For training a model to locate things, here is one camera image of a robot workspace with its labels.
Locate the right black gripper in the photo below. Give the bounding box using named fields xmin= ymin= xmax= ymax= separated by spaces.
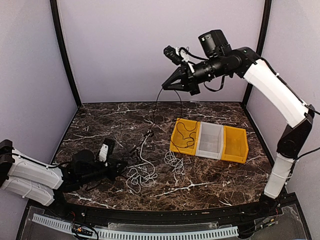
xmin=161 ymin=54 xmax=231 ymax=95

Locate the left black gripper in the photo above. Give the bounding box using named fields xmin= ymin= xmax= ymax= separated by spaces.
xmin=79 ymin=157 xmax=128 ymax=185

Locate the white cable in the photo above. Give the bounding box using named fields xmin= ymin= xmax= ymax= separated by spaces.
xmin=125 ymin=134 xmax=193 ymax=195

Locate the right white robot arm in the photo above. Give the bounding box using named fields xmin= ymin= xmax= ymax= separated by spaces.
xmin=161 ymin=29 xmax=317 ymax=217

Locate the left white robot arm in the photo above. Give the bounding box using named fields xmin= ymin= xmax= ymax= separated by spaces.
xmin=0 ymin=138 xmax=128 ymax=218

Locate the left yellow plastic bin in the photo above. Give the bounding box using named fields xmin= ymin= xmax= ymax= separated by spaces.
xmin=169 ymin=118 xmax=201 ymax=156

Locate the yellow plastic bin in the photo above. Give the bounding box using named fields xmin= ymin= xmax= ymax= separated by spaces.
xmin=169 ymin=118 xmax=201 ymax=156
xmin=221 ymin=125 xmax=249 ymax=164

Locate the white plastic bin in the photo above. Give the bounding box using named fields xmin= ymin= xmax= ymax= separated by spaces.
xmin=195 ymin=121 xmax=224 ymax=160

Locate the right yellow plastic bin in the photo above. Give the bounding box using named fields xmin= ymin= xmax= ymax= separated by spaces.
xmin=221 ymin=125 xmax=249 ymax=164

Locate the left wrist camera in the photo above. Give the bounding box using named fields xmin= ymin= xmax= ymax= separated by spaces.
xmin=96 ymin=138 xmax=115 ymax=167

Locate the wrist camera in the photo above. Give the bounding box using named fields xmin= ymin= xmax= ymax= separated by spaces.
xmin=163 ymin=45 xmax=195 ymax=73
xmin=96 ymin=138 xmax=115 ymax=167

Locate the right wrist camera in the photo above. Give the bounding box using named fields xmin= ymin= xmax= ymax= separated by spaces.
xmin=163 ymin=45 xmax=195 ymax=73

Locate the white slotted cable duct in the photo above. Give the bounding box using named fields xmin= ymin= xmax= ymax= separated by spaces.
xmin=32 ymin=213 xmax=239 ymax=240

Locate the right black frame post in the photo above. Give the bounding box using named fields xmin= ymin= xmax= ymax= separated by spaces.
xmin=241 ymin=0 xmax=272 ymax=109

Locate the black frame post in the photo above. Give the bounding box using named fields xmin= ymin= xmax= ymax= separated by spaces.
xmin=241 ymin=0 xmax=272 ymax=109
xmin=49 ymin=0 xmax=82 ymax=108

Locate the left black frame post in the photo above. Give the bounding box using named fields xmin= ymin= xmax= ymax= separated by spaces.
xmin=49 ymin=0 xmax=82 ymax=108

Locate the black front rail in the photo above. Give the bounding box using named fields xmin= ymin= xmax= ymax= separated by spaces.
xmin=29 ymin=193 xmax=298 ymax=227

